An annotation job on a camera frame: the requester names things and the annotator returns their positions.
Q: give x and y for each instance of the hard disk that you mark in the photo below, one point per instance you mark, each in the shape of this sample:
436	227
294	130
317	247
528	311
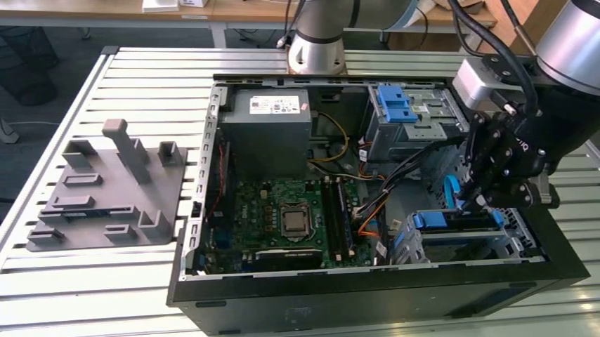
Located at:
433	220

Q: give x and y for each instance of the grey power supply unit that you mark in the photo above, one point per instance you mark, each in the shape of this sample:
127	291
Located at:
262	147

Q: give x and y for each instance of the white plastic wrap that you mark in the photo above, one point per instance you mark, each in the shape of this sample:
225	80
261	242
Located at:
424	8

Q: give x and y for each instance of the grey parts rack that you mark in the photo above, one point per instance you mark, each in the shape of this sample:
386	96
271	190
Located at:
107	196

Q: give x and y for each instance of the black open PC case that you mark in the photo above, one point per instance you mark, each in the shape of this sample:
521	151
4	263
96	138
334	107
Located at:
374	309

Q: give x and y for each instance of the empty black RAM slot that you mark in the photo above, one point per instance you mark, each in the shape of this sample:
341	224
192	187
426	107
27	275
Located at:
330	217

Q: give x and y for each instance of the silver CPU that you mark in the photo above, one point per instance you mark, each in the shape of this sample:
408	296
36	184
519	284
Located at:
293	221

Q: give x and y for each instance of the large white box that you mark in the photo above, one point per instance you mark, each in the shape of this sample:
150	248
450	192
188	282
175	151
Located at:
159	5

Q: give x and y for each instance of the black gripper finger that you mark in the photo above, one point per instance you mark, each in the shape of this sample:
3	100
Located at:
511	193
492	154

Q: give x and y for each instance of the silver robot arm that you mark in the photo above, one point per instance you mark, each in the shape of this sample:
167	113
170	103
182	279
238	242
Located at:
318	35

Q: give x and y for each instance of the wooden cabinet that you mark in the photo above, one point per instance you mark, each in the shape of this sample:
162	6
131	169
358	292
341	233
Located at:
544	10

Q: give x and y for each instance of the green motherboard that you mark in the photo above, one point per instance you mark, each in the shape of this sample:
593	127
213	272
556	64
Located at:
262	196

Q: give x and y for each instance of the RAM stick on rack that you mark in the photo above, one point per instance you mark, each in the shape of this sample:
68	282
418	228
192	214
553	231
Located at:
84	212

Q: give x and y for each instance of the small white box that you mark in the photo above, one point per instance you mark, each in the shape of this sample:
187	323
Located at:
192	3

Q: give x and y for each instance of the CPU socket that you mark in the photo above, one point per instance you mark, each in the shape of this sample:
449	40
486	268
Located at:
295	206

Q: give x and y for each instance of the metal drive cage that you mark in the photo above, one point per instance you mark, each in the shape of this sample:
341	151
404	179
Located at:
421	133

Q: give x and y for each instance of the RAM stick in slot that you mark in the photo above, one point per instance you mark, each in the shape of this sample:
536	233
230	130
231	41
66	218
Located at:
347	224

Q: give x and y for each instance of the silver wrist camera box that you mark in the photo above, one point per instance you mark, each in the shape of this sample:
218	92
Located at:
473	84

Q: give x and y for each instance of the black graphics card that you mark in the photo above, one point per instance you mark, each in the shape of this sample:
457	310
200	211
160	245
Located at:
286	261

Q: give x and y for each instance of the blue plastic drive latch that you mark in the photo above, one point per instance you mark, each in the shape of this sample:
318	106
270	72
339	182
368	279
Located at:
392	105

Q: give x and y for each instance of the grey stand foot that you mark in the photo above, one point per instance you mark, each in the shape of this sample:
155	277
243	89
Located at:
7	135

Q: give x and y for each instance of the metal disk bay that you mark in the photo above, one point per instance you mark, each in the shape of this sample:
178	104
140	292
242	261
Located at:
464	236

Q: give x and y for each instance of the wooden desk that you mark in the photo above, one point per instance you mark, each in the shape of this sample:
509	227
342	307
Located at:
94	10

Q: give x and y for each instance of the brown cardboard piece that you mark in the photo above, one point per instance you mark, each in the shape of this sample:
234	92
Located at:
474	4

